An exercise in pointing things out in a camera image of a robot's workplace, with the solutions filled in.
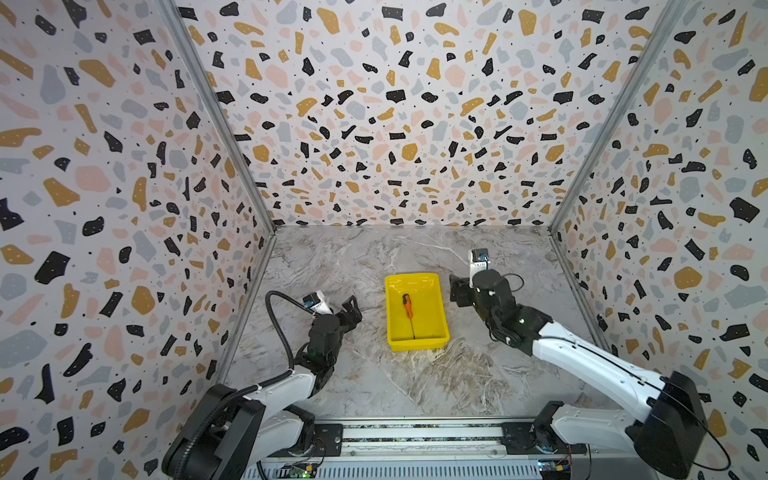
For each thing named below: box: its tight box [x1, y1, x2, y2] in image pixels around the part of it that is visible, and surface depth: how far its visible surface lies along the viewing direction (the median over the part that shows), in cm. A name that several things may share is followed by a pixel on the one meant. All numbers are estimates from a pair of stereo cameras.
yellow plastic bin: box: [384, 272, 451, 352], surface depth 95 cm
